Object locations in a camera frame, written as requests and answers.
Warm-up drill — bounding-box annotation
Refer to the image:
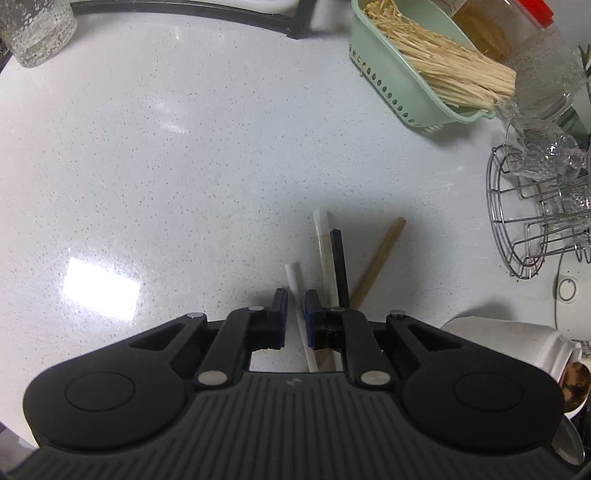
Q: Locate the stained white chopstick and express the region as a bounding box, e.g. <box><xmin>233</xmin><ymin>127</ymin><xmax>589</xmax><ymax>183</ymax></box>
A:
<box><xmin>312</xmin><ymin>207</ymin><xmax>341</xmax><ymax>308</ymax></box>

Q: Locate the plain white chopstick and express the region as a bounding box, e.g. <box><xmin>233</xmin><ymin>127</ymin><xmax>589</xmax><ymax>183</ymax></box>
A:
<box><xmin>283</xmin><ymin>263</ymin><xmax>320</xmax><ymax>373</ymax></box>

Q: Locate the red-lidded plastic jar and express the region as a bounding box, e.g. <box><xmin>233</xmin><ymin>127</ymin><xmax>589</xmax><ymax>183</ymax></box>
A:
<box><xmin>449</xmin><ymin>0</ymin><xmax>556</xmax><ymax>64</ymax></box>

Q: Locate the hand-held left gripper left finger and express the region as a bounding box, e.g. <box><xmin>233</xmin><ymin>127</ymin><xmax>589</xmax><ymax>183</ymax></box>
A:
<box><xmin>128</xmin><ymin>288</ymin><xmax>289</xmax><ymax>387</ymax></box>

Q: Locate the white ceramic mug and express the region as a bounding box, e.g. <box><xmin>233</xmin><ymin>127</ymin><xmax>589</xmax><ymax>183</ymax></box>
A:
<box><xmin>438</xmin><ymin>316</ymin><xmax>584</xmax><ymax>385</ymax></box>

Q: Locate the dark grey metal rack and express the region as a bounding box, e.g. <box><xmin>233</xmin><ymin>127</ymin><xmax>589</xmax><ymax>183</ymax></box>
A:
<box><xmin>69</xmin><ymin>0</ymin><xmax>320</xmax><ymax>40</ymax></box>

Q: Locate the wire glass rack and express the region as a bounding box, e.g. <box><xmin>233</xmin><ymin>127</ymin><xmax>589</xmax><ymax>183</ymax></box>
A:
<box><xmin>485</xmin><ymin>117</ymin><xmax>591</xmax><ymax>281</ymax></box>

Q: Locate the black chopstick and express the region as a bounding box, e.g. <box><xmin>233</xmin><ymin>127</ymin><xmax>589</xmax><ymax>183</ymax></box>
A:
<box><xmin>329</xmin><ymin>228</ymin><xmax>351</xmax><ymax>309</ymax></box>

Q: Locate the green plastic basket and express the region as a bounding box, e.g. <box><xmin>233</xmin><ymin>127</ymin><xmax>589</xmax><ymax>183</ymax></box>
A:
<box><xmin>348</xmin><ymin>0</ymin><xmax>498</xmax><ymax>128</ymax></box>

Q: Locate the textured glass mug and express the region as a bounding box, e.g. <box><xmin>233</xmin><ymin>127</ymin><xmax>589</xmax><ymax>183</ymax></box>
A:
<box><xmin>0</xmin><ymin>0</ymin><xmax>79</xmax><ymax>69</ymax></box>

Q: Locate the steel spoon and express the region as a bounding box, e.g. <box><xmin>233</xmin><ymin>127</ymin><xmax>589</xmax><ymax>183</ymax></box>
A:
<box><xmin>551</xmin><ymin>416</ymin><xmax>585</xmax><ymax>468</ymax></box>

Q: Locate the clear glass pitcher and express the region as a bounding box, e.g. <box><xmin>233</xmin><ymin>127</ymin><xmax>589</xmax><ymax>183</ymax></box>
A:
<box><xmin>501</xmin><ymin>22</ymin><xmax>588</xmax><ymax>124</ymax></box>

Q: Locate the wooden chopstick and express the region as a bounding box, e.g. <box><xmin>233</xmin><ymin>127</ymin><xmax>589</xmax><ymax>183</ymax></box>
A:
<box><xmin>318</xmin><ymin>217</ymin><xmax>408</xmax><ymax>371</ymax></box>

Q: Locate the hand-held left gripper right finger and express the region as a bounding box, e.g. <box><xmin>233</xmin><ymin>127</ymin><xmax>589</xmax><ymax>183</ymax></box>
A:
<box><xmin>305</xmin><ymin>288</ymin><xmax>465</xmax><ymax>389</ymax></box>

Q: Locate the cut glass goblet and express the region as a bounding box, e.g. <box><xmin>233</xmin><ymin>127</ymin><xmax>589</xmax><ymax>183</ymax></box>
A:
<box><xmin>496</xmin><ymin>99</ymin><xmax>591</xmax><ymax>186</ymax></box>

